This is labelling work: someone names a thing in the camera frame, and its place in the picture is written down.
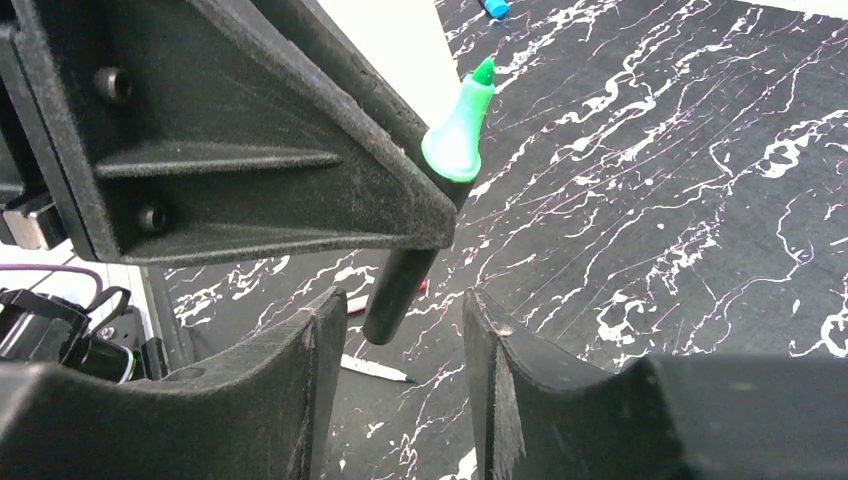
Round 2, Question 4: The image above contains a black green highlighter pen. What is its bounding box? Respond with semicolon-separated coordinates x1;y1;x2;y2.
363;56;496;345

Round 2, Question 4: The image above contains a silver pen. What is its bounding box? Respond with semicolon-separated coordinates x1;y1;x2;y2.
340;354;416;384

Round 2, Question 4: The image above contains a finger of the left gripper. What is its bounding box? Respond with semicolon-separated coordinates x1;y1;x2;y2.
1;1;449;265
254;0;426;159

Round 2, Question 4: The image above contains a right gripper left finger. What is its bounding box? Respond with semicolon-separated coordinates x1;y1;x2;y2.
1;287;347;479

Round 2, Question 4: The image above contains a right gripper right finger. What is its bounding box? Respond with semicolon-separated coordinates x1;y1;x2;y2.
462;288;847;479

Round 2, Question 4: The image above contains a pink pen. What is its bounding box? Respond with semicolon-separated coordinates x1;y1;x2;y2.
345;279;431;316

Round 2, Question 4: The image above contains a yellow framed whiteboard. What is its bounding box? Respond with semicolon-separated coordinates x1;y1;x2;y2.
319;0;460;127

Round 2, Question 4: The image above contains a blue marker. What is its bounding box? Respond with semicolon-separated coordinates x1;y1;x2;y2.
479;0;510;19

